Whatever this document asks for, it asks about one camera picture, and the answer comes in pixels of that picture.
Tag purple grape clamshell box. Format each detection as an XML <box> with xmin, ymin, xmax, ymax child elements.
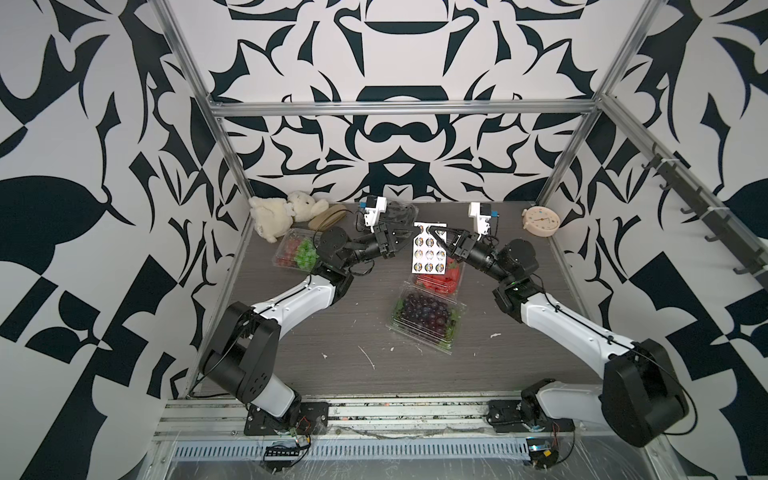
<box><xmin>389</xmin><ymin>283</ymin><xmax>467</xmax><ymax>354</ymax></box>

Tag black controller board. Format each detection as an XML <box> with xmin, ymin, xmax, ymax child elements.
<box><xmin>261</xmin><ymin>445</ymin><xmax>306</xmax><ymax>473</ymax></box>
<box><xmin>526</xmin><ymin>439</ymin><xmax>559</xmax><ymax>470</ymax></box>

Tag strawberry clamshell box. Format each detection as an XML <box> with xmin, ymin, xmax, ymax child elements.
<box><xmin>410</xmin><ymin>258</ymin><xmax>465</xmax><ymax>300</ymax></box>

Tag green grape clamshell box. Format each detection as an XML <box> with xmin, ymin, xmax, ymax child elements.
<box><xmin>272</xmin><ymin>228</ymin><xmax>318</xmax><ymax>273</ymax></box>

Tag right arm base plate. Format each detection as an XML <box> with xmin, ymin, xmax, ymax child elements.
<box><xmin>485</xmin><ymin>399</ymin><xmax>575</xmax><ymax>433</ymax></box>

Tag white plush toy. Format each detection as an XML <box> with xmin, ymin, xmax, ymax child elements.
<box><xmin>248</xmin><ymin>191</ymin><xmax>330</xmax><ymax>243</ymax></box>

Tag left black controller board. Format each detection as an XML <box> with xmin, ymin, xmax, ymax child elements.
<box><xmin>261</xmin><ymin>445</ymin><xmax>306</xmax><ymax>473</ymax></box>

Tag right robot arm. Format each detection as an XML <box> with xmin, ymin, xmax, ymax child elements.
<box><xmin>427</xmin><ymin>226</ymin><xmax>697</xmax><ymax>447</ymax></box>

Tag beige alarm clock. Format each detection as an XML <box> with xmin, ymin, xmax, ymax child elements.
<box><xmin>521</xmin><ymin>206</ymin><xmax>561</xmax><ymax>238</ymax></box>

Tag empty stacked clamshell boxes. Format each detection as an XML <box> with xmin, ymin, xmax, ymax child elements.
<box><xmin>356</xmin><ymin>197</ymin><xmax>418</xmax><ymax>232</ymax></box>

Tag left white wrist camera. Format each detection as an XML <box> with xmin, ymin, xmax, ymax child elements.
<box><xmin>357</xmin><ymin>195</ymin><xmax>387</xmax><ymax>232</ymax></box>

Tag black wall hook rail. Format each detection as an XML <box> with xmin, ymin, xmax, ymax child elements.
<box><xmin>643</xmin><ymin>142</ymin><xmax>767</xmax><ymax>290</ymax></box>

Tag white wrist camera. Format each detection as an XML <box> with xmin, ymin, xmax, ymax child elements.
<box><xmin>357</xmin><ymin>195</ymin><xmax>387</xmax><ymax>232</ymax></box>
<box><xmin>468</xmin><ymin>202</ymin><xmax>498</xmax><ymax>236</ymax></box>

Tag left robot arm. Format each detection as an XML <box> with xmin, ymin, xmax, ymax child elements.
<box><xmin>199</xmin><ymin>221</ymin><xmax>420</xmax><ymax>429</ymax></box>

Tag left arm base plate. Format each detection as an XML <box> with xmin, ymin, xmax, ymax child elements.
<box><xmin>244</xmin><ymin>401</ymin><xmax>330</xmax><ymax>436</ymax></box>

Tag right black controller board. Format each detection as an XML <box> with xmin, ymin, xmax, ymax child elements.
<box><xmin>526</xmin><ymin>439</ymin><xmax>559</xmax><ymax>470</ymax></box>

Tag white fruit sticker sheet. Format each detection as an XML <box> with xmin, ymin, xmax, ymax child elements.
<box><xmin>411</xmin><ymin>222</ymin><xmax>447</xmax><ymax>275</ymax></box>

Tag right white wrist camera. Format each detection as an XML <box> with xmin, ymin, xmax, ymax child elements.
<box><xmin>468</xmin><ymin>202</ymin><xmax>498</xmax><ymax>236</ymax></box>

